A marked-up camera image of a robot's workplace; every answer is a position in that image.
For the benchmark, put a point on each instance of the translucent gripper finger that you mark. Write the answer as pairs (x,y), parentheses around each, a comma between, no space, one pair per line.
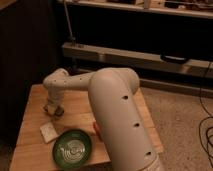
(49,109)

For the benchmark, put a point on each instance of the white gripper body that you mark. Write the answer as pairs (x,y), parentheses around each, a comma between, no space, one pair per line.
(55,97)

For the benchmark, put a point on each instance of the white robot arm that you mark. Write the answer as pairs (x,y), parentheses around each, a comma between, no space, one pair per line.
(111,96)

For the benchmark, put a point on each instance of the white sponge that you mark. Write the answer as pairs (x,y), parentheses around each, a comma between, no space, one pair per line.
(48,132)

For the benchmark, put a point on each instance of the green patterned plate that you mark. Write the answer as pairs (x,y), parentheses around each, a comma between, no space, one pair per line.
(72,149)

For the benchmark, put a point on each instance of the metal rod stand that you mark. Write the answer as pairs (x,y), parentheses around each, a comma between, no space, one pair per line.
(71,37)

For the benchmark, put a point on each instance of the black handle on beam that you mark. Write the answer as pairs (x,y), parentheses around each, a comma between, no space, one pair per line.
(176,60)

